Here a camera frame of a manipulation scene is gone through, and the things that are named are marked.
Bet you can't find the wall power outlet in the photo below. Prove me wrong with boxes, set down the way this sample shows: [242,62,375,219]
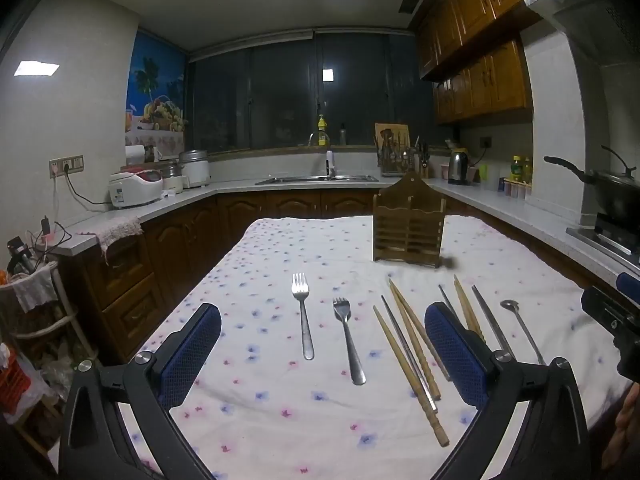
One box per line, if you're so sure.
[49,155,85,179]

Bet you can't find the yellow dish soap bottle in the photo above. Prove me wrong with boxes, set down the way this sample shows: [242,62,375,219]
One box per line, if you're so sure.
[318,114,329,146]

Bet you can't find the wooden upper cabinets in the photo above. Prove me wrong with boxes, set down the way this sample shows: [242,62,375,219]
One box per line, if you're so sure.
[409,0,540,124]

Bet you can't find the steel electric kettle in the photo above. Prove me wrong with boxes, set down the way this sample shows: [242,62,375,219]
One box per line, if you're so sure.
[447,140,470,185]

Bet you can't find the black wok with handle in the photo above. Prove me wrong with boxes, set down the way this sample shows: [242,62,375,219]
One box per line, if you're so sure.
[544,145,639,220]

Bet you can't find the fruit poster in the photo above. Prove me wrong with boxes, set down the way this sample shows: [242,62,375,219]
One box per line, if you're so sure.
[125,30,188,158]

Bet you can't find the right steel fork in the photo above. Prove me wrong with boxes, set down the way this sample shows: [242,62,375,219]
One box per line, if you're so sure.
[333,298,367,386]

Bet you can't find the kitchen sink faucet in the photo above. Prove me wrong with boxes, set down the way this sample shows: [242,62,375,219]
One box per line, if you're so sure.
[308,130,336,180]

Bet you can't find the gas stove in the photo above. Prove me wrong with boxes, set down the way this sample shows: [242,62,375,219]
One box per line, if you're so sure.
[566,212,639,273]

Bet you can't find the floral white tablecloth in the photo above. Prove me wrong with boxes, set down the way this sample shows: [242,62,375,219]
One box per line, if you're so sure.
[143,216,628,479]

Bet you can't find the left steel fork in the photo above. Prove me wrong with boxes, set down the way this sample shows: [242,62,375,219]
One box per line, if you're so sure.
[291,273,314,361]

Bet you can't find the small steel spoon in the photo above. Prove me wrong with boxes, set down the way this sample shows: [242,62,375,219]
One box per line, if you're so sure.
[500,299,546,365]

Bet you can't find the bamboo chopstick pair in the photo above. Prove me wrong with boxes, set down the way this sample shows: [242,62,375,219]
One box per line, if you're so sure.
[388,278,451,382]
[388,280,440,402]

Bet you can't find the range hood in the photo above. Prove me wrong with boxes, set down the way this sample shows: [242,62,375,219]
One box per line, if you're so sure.
[523,0,639,66]

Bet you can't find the white red rice cooker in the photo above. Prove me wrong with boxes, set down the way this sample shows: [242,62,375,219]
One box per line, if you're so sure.
[108,169,163,209]

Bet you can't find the yellow oil bottles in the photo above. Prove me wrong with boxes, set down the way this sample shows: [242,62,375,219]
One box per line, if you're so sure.
[511,155,533,184]

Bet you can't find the wooden slatted utensil holder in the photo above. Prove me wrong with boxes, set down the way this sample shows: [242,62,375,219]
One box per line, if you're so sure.
[372,170,446,268]

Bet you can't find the lace cloth on counter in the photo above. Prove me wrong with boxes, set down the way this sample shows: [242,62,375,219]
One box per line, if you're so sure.
[76,216,143,256]

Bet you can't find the person's right hand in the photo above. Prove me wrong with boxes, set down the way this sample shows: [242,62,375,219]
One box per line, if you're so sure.
[602,382,639,469]

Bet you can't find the steel chopstick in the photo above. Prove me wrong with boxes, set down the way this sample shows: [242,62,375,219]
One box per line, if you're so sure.
[438,284,457,317]
[472,285,515,358]
[381,296,437,413]

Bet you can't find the knife and utensil rack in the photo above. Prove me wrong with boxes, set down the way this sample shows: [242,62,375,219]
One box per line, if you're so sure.
[374,122,431,178]

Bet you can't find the steel fork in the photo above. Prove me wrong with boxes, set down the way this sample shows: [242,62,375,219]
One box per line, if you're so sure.
[333,298,367,386]
[291,273,314,361]

